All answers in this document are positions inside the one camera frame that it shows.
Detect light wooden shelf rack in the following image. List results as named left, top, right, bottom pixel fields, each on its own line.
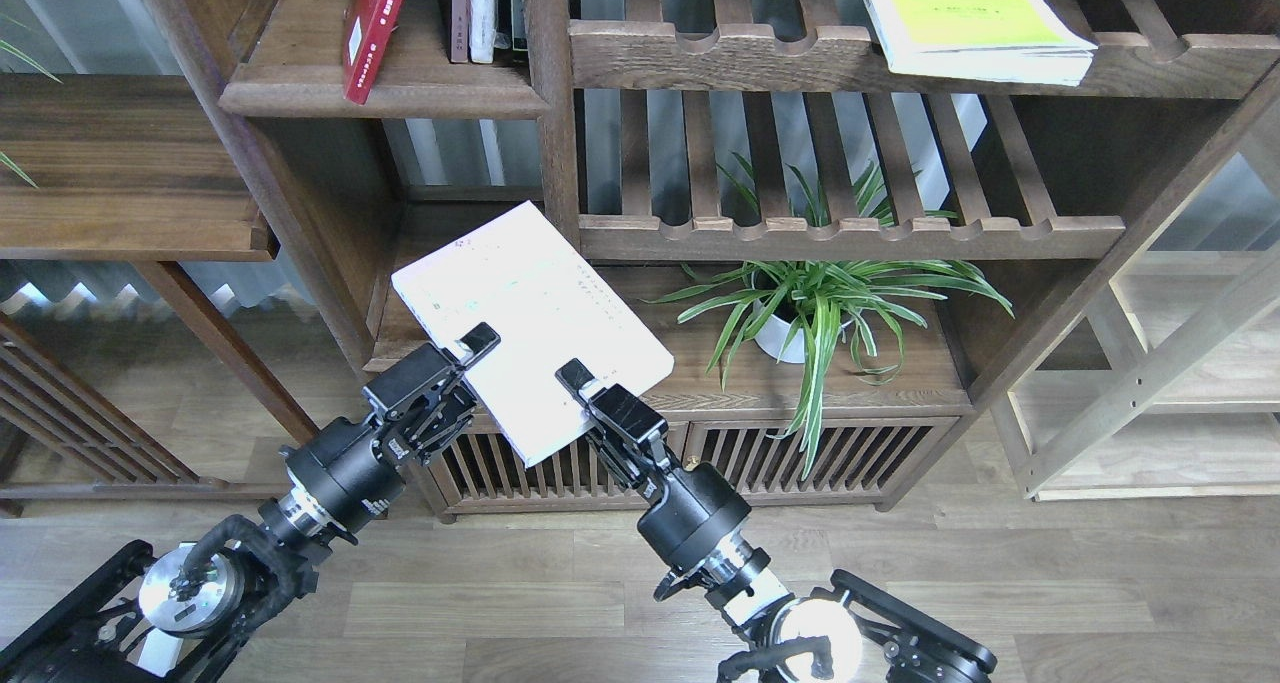
left=989, top=93, right=1280, bottom=501

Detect green leaves at left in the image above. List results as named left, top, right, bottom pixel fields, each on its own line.
left=1, top=8, right=61, bottom=188

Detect dark wooden bookshelf cabinet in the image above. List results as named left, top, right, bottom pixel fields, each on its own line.
left=142, top=0, right=1277, bottom=509

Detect red cover book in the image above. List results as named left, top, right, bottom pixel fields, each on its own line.
left=340, top=0, right=403, bottom=105

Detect green spider plant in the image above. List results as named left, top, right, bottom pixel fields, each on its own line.
left=658, top=258, right=1014, bottom=478

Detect white upright book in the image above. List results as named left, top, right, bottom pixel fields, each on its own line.
left=468, top=0, right=497, bottom=65

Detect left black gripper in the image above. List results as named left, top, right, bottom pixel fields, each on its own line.
left=278, top=324, right=500, bottom=545

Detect white purple book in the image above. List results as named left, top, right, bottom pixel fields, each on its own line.
left=392, top=203, right=675, bottom=466

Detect white plant pot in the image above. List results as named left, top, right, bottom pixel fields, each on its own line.
left=753, top=301, right=806, bottom=365

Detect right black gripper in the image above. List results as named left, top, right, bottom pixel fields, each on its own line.
left=556, top=359, right=751, bottom=576

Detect dark green upright book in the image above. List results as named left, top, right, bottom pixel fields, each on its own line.
left=508, top=0, right=529, bottom=65

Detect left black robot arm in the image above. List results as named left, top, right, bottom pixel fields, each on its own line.
left=3, top=324, right=500, bottom=682

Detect dark brown upright book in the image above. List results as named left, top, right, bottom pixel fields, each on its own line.
left=449, top=0, right=471, bottom=64

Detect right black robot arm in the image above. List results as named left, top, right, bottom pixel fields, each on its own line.
left=556, top=359, right=998, bottom=682

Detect yellow green book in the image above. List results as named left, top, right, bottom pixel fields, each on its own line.
left=864, top=0, right=1097, bottom=86

